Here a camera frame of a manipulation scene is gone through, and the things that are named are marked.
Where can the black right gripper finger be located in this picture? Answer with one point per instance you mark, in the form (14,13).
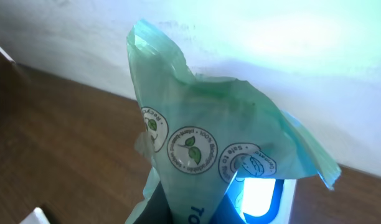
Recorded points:
(157,210)

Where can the teal wet wipes pack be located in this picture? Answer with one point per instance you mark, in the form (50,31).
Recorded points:
(202,132)

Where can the white barcode scanner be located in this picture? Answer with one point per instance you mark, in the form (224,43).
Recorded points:
(258,201)

